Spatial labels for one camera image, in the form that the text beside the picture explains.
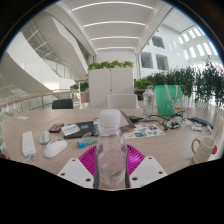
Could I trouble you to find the tangle of black cables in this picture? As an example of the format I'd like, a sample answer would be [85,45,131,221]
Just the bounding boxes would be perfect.
[158,113,188,130]

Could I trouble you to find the black charger block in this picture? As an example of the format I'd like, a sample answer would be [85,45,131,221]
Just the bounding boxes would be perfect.
[129,115,144,123]

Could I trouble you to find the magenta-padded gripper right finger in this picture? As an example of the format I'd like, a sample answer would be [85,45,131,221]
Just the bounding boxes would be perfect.
[124,143,168,190]

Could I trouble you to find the gold spoon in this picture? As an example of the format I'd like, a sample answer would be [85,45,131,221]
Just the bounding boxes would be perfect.
[209,130,219,148]

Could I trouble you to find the green tote bag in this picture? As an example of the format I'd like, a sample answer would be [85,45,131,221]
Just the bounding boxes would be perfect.
[154,84,184,117]

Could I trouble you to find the white printed card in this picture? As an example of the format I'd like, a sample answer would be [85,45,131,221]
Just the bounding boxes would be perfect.
[61,123,82,137]

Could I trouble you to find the tall clear drinking bottle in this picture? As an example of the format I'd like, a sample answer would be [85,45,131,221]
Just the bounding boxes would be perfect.
[142,86,156,119]

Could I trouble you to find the white computer mouse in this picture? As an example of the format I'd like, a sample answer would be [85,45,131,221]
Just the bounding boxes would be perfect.
[42,138,69,159]

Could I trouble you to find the small blue tube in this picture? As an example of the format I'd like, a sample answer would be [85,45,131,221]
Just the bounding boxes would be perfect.
[76,135,98,149]

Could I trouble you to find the potted green plant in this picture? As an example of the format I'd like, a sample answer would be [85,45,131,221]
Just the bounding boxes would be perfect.
[79,81,90,103]

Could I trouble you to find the white power strip cable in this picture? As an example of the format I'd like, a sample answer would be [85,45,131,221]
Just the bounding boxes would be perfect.
[22,153,34,164]

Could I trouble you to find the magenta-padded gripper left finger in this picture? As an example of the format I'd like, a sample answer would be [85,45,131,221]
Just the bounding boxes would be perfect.
[57,144,100,190]

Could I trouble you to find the colourful sticker sheet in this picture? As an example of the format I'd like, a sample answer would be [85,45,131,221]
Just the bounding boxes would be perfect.
[122,122,166,139]

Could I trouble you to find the row of green hedge plants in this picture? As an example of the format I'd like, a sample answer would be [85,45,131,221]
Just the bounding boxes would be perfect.
[133,59,224,109]

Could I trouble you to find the white mug with gold handle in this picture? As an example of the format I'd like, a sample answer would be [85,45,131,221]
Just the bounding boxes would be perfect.
[190,135,216,165]

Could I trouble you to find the small grey computer mouse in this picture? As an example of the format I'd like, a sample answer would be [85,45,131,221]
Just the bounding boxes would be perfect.
[38,130,52,145]

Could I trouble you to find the black notebook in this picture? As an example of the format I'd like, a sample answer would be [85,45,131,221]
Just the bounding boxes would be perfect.
[63,120,98,140]

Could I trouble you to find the ceiling light strips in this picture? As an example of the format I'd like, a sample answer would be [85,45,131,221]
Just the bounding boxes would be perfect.
[71,0,155,52]

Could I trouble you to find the white cabinet topped with plants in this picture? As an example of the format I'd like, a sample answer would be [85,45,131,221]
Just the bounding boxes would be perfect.
[87,60,135,109]

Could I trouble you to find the clear plastic water bottle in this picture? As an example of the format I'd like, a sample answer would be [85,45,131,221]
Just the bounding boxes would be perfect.
[94,108,130,188]

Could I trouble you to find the small red and black case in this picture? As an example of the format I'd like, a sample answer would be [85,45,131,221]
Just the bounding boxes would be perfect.
[48,122,65,134]

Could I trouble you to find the black chair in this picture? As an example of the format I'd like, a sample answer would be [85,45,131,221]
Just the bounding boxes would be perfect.
[51,98,74,110]

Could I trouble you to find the clear plastic package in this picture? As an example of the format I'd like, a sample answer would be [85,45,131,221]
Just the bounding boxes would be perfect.
[190,124,204,132]

